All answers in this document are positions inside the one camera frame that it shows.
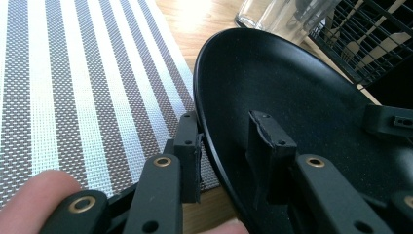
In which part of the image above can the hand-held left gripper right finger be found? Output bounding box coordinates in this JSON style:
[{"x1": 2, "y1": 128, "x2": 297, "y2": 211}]
[{"x1": 246, "y1": 110, "x2": 298, "y2": 209}]

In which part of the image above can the black plate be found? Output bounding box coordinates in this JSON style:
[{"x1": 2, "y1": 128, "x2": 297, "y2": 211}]
[{"x1": 193, "y1": 27, "x2": 413, "y2": 234}]

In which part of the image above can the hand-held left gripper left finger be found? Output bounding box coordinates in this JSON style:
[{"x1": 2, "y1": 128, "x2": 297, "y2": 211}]
[{"x1": 173, "y1": 111, "x2": 205, "y2": 204}]

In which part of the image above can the striped woven placemat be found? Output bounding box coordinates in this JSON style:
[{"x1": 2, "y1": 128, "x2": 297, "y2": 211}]
[{"x1": 0, "y1": 0, "x2": 222, "y2": 209}]

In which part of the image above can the clear drinking glass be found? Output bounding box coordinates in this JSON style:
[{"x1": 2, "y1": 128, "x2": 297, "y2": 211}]
[
  {"x1": 235, "y1": 0, "x2": 290, "y2": 30},
  {"x1": 269, "y1": 0, "x2": 340, "y2": 45}
]

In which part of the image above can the black wire cutlery rack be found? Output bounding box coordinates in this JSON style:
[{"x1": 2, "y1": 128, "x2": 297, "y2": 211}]
[{"x1": 308, "y1": 0, "x2": 413, "y2": 87}]

